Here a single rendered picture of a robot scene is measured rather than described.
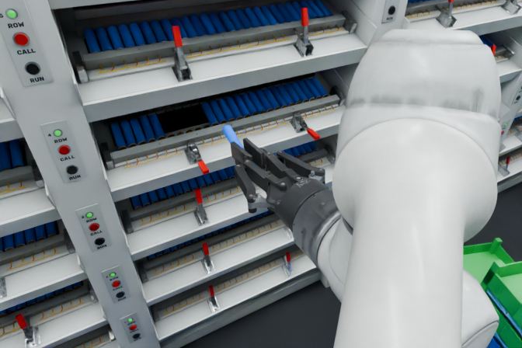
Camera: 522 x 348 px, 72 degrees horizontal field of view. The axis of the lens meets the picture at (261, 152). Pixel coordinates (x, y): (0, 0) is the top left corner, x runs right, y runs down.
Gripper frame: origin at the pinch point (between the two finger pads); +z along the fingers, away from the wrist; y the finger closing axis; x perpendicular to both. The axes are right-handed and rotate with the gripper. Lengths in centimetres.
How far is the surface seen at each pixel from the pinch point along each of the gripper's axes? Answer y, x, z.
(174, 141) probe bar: 7.8, 3.3, 20.2
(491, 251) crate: -106, 82, 7
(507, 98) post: -108, 20, 17
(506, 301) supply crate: -52, 46, -23
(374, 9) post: -38.0, -18.1, 11.4
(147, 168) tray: 14.4, 6.9, 18.9
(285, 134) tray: -17.7, 7.8, 17.0
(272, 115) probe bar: -16.0, 3.3, 19.9
